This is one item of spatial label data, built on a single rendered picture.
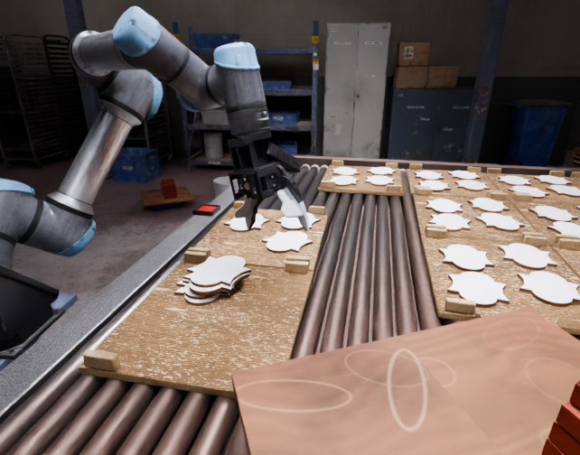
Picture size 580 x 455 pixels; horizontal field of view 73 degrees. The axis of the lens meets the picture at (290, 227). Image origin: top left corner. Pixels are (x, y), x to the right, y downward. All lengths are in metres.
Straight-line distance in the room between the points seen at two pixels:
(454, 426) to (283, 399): 0.20
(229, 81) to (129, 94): 0.45
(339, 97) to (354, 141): 0.62
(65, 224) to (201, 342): 0.51
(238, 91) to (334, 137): 4.92
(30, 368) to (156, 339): 0.22
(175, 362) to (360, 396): 0.35
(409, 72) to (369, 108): 0.69
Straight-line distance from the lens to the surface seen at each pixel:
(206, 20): 6.33
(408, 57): 5.76
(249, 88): 0.72
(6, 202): 1.08
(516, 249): 1.24
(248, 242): 1.14
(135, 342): 0.81
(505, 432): 0.54
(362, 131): 5.62
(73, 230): 1.12
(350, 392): 0.53
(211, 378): 0.70
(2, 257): 1.05
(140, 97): 1.14
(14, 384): 0.85
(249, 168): 0.73
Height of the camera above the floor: 1.41
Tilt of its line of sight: 23 degrees down
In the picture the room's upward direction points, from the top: straight up
